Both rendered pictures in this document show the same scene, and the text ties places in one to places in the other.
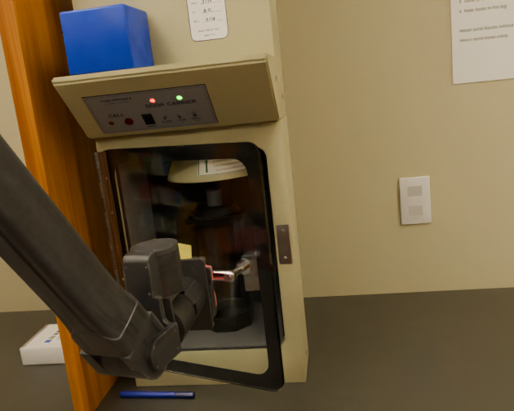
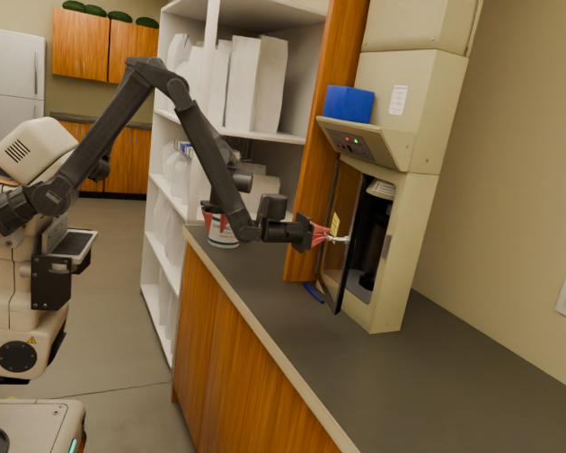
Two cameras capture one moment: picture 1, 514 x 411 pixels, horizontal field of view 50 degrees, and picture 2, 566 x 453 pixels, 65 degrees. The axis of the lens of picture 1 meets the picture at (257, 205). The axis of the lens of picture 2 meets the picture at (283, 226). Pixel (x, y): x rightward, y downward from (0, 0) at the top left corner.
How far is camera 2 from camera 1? 0.79 m
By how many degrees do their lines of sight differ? 51
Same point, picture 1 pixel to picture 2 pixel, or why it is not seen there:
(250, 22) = (413, 110)
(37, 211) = (209, 154)
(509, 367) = (477, 415)
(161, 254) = (271, 199)
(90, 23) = (334, 93)
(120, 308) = (234, 205)
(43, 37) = not seen: hidden behind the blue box
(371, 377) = (400, 356)
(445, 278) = not seen: outside the picture
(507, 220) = not seen: outside the picture
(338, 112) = (543, 199)
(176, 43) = (382, 112)
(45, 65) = not seen: hidden behind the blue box
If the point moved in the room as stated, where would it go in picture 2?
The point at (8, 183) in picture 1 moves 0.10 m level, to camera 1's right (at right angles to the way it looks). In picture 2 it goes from (200, 140) to (219, 147)
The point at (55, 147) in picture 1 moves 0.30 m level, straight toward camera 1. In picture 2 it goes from (322, 150) to (264, 148)
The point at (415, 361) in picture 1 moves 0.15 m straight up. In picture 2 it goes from (437, 372) to (452, 319)
